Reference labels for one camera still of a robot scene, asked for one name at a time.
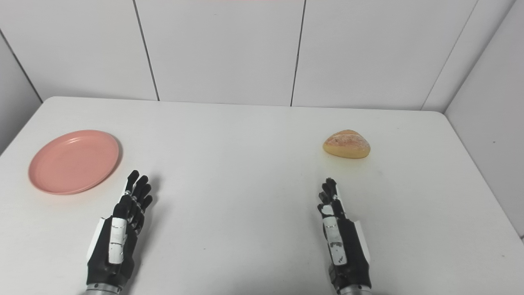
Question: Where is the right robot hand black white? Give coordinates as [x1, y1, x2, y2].
[317, 177, 372, 290]

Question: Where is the pink round plate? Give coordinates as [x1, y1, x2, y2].
[28, 130, 120, 195]

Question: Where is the golden bread roll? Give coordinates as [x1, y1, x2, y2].
[323, 129, 371, 159]

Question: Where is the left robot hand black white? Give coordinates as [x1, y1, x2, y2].
[86, 170, 154, 288]

